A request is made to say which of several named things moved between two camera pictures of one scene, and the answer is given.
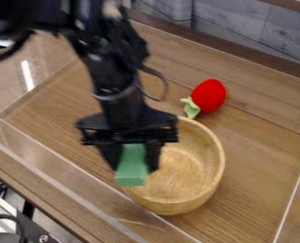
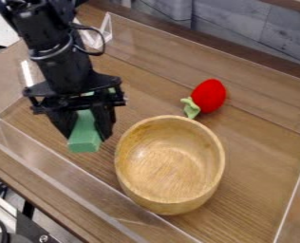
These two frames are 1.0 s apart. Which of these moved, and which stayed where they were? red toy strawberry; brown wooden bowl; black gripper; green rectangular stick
Moved: green rectangular stick; black gripper
Stayed: red toy strawberry; brown wooden bowl
